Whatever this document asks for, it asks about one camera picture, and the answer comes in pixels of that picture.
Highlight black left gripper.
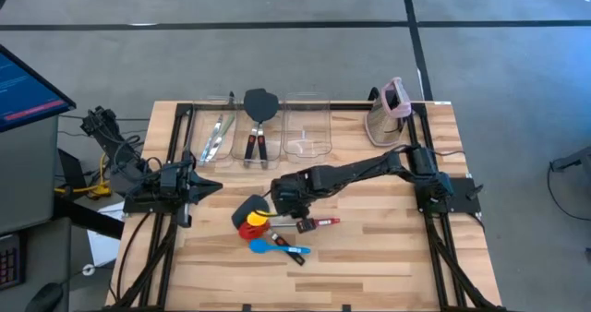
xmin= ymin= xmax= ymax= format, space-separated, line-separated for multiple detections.
xmin=175 ymin=148 xmax=223 ymax=229

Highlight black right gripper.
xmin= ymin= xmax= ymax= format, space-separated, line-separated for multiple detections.
xmin=276 ymin=167 xmax=324 ymax=234

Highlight black spatula thick black handle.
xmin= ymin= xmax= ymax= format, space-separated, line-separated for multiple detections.
xmin=231 ymin=194 xmax=307 ymax=267

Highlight yellow spoon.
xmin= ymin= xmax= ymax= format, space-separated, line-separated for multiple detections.
xmin=246 ymin=210 xmax=271 ymax=228

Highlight blue spoon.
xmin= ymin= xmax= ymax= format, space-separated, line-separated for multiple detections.
xmin=248 ymin=238 xmax=312 ymax=256

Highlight red slotted spoon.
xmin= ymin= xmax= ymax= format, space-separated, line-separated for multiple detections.
xmin=237 ymin=217 xmax=342 ymax=244

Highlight green handled metal tongs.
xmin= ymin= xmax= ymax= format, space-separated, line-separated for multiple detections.
xmin=205 ymin=112 xmax=237 ymax=164

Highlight square black spatula red-accent handle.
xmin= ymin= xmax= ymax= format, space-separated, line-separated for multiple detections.
xmin=256 ymin=123 xmax=270 ymax=165

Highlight round black spatula red-accent handle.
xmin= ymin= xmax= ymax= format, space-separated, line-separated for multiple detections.
xmin=243 ymin=88 xmax=281 ymax=163

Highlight clear plastic bin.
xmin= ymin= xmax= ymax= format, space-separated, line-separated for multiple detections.
xmin=187 ymin=92 xmax=239 ymax=161
xmin=282 ymin=91 xmax=332 ymax=163
xmin=233 ymin=91 xmax=285 ymax=162

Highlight white sheet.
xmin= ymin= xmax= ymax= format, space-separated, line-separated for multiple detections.
xmin=86 ymin=200 xmax=127 ymax=268

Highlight black desk leg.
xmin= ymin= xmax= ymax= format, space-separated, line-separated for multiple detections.
xmin=54 ymin=196 xmax=126 ymax=240

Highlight grey desk cabinet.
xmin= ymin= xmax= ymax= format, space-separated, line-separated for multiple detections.
xmin=0 ymin=115 xmax=61 ymax=234

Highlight black computer mouse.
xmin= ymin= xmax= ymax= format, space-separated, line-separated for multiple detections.
xmin=23 ymin=282 xmax=65 ymax=312

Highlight computer monitor blue screen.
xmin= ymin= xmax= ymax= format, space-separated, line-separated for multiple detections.
xmin=0 ymin=43 xmax=78 ymax=133

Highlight black keyboard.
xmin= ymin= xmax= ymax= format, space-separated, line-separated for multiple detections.
xmin=0 ymin=232 xmax=24 ymax=291

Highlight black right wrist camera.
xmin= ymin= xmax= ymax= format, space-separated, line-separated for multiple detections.
xmin=271 ymin=186 xmax=299 ymax=214

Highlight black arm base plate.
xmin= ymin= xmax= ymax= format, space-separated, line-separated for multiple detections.
xmin=122 ymin=196 xmax=188 ymax=214
xmin=414 ymin=176 xmax=482 ymax=214

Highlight yellow cable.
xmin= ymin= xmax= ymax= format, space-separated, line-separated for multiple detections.
xmin=54 ymin=152 xmax=112 ymax=198

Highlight metal box grater pink handle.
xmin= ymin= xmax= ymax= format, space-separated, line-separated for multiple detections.
xmin=364 ymin=76 xmax=413 ymax=148

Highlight black aluminium table frame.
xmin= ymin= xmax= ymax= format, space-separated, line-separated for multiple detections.
xmin=106 ymin=101 xmax=509 ymax=312

